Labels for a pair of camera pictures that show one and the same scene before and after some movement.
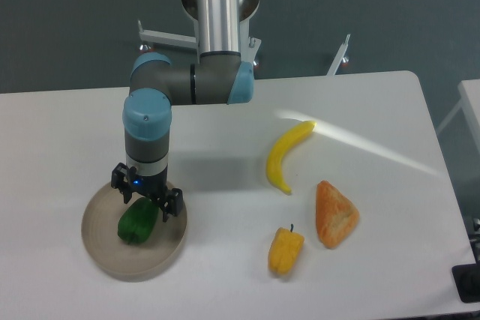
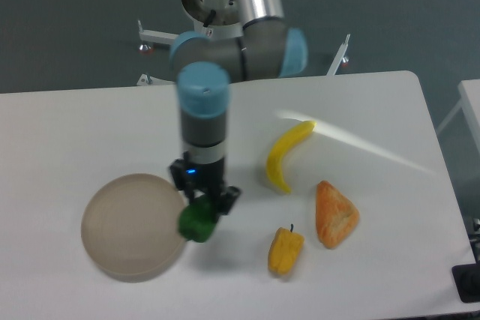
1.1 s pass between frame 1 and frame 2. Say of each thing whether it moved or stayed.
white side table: stayed
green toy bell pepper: moved
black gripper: moved
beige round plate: stayed
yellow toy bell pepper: stayed
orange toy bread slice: stayed
